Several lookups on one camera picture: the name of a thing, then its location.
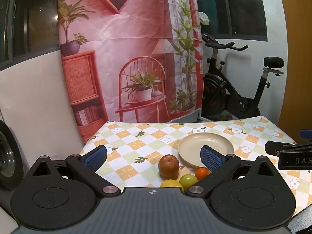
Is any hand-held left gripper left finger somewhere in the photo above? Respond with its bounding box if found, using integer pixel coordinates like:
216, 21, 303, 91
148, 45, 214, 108
26, 145, 121, 198

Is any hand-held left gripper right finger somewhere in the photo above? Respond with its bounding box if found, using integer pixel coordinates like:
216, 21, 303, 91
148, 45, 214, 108
185, 145, 281, 198

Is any orange tangerine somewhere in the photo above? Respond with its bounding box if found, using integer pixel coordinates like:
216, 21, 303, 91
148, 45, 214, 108
195, 168, 211, 180

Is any beige plate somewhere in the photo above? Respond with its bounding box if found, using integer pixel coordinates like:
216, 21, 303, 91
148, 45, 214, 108
178, 133, 235, 169

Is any green round fruit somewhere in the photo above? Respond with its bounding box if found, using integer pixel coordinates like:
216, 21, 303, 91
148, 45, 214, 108
180, 174, 198, 192

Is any brownish red apple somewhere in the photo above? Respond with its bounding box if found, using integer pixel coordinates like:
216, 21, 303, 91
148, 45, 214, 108
158, 154, 180, 178

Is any yellow lemon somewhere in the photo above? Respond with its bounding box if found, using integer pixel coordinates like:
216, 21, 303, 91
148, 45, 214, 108
160, 180, 184, 193

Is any checked floral tablecloth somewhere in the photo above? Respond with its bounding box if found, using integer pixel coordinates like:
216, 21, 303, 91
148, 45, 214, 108
80, 116, 312, 215

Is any black exercise bike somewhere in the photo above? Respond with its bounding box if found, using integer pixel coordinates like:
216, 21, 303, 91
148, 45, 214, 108
199, 32, 285, 121

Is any orange wooden door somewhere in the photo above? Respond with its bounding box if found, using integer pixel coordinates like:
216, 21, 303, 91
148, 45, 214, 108
278, 0, 312, 143

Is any washing machine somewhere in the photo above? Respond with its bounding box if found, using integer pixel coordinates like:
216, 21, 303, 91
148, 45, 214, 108
0, 119, 25, 191

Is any printed pink backdrop cloth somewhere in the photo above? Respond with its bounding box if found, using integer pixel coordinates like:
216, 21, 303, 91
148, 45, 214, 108
57, 0, 204, 143

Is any dark glass window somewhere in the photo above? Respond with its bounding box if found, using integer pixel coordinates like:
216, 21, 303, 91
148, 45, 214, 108
195, 0, 269, 42
0, 0, 60, 71

